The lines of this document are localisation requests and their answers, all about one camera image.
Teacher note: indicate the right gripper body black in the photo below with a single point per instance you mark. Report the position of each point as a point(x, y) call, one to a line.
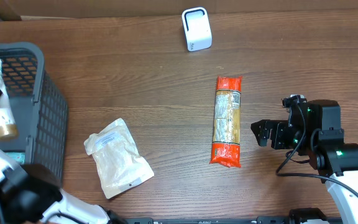
point(279, 134)

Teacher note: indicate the red orange pasta package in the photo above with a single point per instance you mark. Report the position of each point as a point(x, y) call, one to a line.
point(226, 141)

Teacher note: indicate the beige mushroom pouch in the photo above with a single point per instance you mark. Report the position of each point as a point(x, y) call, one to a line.
point(120, 166)

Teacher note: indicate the teal snack packet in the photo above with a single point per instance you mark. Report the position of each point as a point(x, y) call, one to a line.
point(19, 157)

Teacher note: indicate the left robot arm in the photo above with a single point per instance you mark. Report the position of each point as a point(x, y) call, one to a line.
point(32, 193)

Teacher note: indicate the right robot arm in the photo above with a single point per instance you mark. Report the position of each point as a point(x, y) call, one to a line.
point(314, 140)

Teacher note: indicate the white barcode scanner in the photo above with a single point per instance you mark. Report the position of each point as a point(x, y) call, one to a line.
point(197, 29)

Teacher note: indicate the grey plastic shopping basket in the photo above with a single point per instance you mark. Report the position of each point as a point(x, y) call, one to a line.
point(39, 108)

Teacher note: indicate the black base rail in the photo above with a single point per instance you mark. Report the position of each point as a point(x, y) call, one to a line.
point(295, 216)

